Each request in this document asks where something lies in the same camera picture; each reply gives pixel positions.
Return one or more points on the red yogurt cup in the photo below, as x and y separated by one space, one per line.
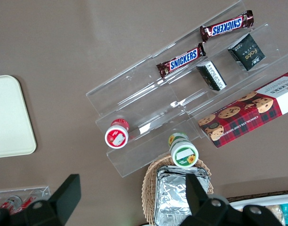
116 137

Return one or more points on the black box gold print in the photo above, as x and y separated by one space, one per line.
247 53

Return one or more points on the light wicker basket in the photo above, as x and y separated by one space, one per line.
148 195

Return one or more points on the clear acrylic bottle rack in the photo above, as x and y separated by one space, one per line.
43 191

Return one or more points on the cream plastic tray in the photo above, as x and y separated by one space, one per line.
9 117

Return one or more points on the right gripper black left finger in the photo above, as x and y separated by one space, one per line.
66 197

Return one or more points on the Snickers chocolate bar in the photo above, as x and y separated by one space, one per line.
182 60
226 26

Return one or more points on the black box white label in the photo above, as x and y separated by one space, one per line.
212 75

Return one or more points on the red cola bottle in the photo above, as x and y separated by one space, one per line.
28 203
13 201

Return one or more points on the dark brown mat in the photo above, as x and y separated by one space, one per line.
264 193

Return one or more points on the red tartan Walkers cookie box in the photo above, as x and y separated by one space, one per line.
247 117

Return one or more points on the clear bag of rice crackers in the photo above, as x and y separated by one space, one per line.
275 212

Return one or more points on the green sunflower yogurt cup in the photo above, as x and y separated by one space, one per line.
184 154

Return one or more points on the white rectangular bin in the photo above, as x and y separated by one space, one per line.
259 200

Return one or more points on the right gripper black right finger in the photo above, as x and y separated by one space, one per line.
196 195

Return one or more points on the clear acrylic step riser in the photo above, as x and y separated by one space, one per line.
228 77
139 99

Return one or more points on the aluminium foil container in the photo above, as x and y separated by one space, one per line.
176 169
172 200

